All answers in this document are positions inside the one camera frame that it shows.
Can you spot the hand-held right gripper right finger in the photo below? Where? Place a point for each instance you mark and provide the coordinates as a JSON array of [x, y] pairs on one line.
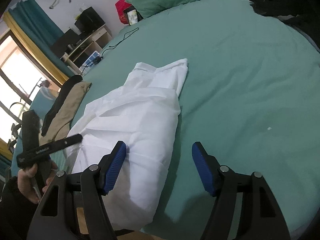
[[203, 170]]

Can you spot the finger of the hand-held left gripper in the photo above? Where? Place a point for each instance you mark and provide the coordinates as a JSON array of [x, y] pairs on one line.
[[71, 140]]

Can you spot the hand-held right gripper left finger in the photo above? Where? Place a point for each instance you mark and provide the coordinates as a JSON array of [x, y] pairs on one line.
[[113, 170]]

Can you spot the white garment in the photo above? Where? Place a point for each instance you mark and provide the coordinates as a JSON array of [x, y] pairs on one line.
[[140, 120]]

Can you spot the person's left forearm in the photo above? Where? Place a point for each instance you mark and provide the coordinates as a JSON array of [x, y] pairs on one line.
[[12, 210]]

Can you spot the black clothes pile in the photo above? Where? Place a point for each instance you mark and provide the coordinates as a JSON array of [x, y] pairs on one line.
[[270, 0]]

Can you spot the person's left hand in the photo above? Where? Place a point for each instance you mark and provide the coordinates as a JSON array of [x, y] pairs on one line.
[[26, 182]]

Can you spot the beige pants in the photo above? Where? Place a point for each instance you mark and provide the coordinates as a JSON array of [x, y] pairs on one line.
[[70, 102]]

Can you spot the black folded garment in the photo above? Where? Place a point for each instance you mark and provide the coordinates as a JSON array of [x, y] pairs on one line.
[[58, 102]]

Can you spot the yellow framed window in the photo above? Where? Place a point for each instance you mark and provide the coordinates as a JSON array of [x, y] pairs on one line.
[[15, 62]]

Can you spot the blue plastic box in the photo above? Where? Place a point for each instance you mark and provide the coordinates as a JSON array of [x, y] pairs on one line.
[[91, 56]]

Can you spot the black electronics box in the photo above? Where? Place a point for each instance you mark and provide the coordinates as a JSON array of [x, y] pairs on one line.
[[65, 42]]

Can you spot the green bed sheet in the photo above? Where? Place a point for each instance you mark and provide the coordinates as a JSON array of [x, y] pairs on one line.
[[237, 80]]

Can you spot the wooden desk shelf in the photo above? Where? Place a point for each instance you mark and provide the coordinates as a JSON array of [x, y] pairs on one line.
[[96, 36]]

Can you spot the teal curtain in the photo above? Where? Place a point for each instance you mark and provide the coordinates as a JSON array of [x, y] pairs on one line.
[[32, 20]]

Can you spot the black cube speaker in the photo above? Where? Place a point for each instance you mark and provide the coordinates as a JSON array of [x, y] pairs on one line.
[[90, 18]]

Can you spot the green printed packet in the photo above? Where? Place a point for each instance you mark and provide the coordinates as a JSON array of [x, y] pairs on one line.
[[132, 17]]

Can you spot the red patterned cushion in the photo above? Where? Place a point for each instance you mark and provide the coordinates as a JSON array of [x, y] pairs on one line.
[[121, 10]]

